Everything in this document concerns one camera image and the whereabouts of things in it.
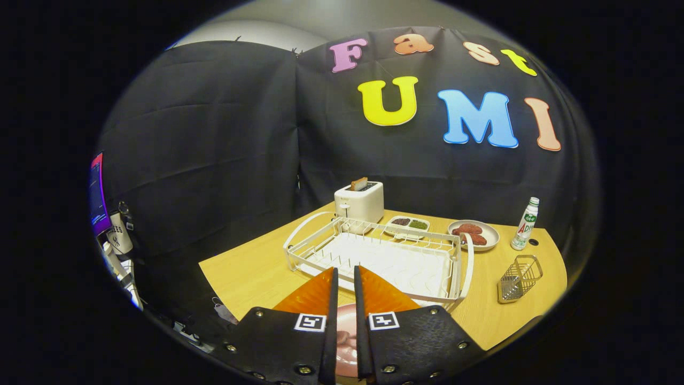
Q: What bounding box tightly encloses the computer monitor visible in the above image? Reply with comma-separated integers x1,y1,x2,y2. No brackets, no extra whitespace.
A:
88,152,112,237

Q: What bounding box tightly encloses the pink plate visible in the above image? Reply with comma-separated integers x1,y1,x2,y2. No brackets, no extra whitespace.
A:
334,302,361,378

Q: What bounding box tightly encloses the white wire dish rack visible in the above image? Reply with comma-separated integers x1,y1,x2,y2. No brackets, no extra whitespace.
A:
283,211,475,313

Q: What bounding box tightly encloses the beige plate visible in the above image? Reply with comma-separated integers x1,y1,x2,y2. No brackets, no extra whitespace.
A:
448,220,500,252

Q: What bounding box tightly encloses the white mug with dark print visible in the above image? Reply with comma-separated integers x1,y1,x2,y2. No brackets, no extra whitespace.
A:
107,211,134,256

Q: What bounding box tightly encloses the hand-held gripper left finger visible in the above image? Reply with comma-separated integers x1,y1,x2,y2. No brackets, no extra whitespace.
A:
222,267,339,385

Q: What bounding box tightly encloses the white divided seed dish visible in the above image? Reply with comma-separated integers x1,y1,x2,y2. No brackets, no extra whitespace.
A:
386,215,430,240

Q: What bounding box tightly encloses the white plastic drink bottle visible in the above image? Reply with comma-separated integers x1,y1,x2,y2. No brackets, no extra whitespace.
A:
511,197,540,251

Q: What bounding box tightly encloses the white toaster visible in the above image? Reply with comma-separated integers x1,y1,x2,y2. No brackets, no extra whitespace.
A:
335,181,385,224

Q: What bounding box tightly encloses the metal wire basket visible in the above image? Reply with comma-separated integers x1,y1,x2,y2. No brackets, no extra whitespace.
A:
498,255,543,304

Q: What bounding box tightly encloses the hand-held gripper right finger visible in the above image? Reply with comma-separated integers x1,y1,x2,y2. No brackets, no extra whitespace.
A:
354,265,487,385

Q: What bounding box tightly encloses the white object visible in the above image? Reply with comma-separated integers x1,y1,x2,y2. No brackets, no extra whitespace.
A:
102,242,144,310

